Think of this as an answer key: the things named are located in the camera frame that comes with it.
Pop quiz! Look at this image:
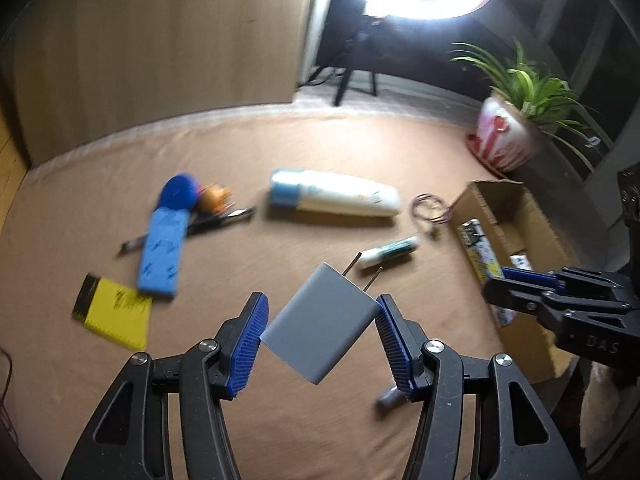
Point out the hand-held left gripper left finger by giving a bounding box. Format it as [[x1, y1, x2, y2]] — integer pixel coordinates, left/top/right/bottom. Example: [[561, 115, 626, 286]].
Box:
[[62, 291, 271, 480]]

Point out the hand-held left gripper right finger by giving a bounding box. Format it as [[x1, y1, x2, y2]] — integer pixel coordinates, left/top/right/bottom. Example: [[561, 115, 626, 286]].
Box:
[[375, 294, 581, 480]]

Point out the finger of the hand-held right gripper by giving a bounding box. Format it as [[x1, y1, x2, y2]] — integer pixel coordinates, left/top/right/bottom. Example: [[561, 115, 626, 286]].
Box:
[[501, 266, 621, 301], [484, 279, 621, 318]]

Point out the cardboard box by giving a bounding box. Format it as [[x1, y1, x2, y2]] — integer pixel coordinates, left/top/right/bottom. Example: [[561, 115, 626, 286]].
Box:
[[450, 180, 581, 378]]

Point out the grey power adapter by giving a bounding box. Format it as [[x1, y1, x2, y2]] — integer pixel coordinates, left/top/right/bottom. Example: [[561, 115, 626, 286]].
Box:
[[259, 254, 386, 386]]

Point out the white bottle with blue cap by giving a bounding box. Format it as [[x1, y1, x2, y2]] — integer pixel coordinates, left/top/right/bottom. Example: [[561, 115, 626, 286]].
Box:
[[269, 169, 402, 218]]

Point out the blue round lid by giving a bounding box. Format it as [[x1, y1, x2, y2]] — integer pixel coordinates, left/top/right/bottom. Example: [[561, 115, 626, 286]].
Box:
[[159, 174, 200, 211]]

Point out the colourful patterned box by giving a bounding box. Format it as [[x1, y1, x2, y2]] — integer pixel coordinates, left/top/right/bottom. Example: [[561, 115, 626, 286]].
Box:
[[459, 219, 518, 326]]

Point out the beige cloth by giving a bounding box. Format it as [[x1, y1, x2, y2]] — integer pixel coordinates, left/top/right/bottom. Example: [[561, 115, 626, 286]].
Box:
[[580, 360, 640, 461]]

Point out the white and green glue stick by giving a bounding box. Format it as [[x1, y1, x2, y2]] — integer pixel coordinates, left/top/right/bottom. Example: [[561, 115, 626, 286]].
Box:
[[360, 236, 421, 268]]

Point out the blue rectangular block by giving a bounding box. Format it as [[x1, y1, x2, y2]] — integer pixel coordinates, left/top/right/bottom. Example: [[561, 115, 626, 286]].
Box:
[[136, 207, 190, 297]]

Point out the black pen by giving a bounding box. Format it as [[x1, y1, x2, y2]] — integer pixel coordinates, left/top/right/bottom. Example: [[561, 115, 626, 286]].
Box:
[[120, 206, 257, 256]]

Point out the yellow notepad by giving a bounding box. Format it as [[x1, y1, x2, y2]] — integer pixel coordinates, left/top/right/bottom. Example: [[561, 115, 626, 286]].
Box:
[[71, 273, 153, 352]]

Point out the small orange toy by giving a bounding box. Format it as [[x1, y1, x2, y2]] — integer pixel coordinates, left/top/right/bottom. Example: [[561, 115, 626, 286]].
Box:
[[197, 184, 236, 213]]

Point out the potted spider plant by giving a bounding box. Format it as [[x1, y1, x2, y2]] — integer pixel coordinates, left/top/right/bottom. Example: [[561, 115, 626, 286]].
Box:
[[450, 40, 613, 171]]

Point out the black tripod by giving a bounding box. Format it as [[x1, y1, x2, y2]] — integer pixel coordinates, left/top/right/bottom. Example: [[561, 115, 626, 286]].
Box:
[[332, 15, 378, 107]]

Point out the wooden cabinet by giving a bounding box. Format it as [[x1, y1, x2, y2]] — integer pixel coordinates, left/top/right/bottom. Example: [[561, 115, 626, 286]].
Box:
[[10, 0, 331, 166]]

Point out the purple hair tie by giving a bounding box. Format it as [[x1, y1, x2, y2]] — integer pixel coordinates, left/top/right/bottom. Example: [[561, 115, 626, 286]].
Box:
[[411, 194, 453, 236]]

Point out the thin dark cable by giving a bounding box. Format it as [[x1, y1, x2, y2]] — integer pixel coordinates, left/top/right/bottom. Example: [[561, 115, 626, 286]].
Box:
[[0, 347, 21, 441]]

